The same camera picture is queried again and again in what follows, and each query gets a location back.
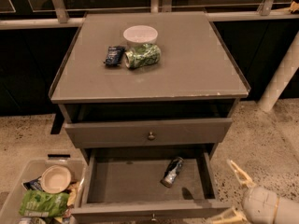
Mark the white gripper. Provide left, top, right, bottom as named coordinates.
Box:
left=206, top=160, right=278, bottom=224

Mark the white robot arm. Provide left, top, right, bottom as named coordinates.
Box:
left=207, top=33, right=299, bottom=224

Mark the brass middle drawer knob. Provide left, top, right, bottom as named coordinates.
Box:
left=151, top=214, right=157, bottom=221

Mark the brass drawer knob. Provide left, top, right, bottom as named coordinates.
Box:
left=151, top=214, right=157, bottom=221
left=148, top=132, right=156, bottom=141

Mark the brass top drawer knob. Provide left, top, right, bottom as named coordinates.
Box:
left=148, top=132, right=156, bottom=141

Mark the open grey middle drawer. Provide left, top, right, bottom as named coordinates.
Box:
left=72, top=146, right=229, bottom=224

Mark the closed grey top drawer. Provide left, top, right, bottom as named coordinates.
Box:
left=64, top=118, right=232, bottom=148

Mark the grey wooden drawer cabinet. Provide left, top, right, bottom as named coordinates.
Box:
left=48, top=10, right=252, bottom=224

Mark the crushed green soda can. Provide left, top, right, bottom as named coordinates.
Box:
left=125, top=43, right=161, bottom=69

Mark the yellow snack bag in bin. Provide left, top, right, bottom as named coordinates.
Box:
left=66, top=182, right=79, bottom=206

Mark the beige paper bowl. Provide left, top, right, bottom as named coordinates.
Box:
left=41, top=165, right=72, bottom=193

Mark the dark blue snack packet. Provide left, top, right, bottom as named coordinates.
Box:
left=104, top=46, right=125, bottom=67

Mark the white round bowl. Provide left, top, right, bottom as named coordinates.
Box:
left=123, top=25, right=158, bottom=47

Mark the green chip bag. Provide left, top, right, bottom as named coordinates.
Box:
left=19, top=189, right=69, bottom=217

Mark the blue snack bag in bin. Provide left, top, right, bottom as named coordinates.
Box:
left=22, top=177, right=43, bottom=190

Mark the clear plastic storage bin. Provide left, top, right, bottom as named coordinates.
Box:
left=0, top=159, right=87, bottom=224

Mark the grey metal railing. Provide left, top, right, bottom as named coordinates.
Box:
left=0, top=0, right=298, bottom=30

